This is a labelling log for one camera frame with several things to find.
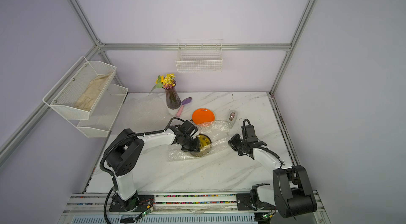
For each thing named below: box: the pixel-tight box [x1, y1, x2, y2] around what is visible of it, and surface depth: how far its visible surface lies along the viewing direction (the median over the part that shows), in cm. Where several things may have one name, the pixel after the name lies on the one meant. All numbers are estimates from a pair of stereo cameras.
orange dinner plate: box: [191, 107, 216, 127], surface depth 106 cm
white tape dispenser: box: [226, 110, 238, 129], surface depth 103 cm
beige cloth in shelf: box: [73, 72, 113, 112], surface depth 81 cm
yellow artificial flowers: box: [148, 72, 176, 96], surface depth 95 cm
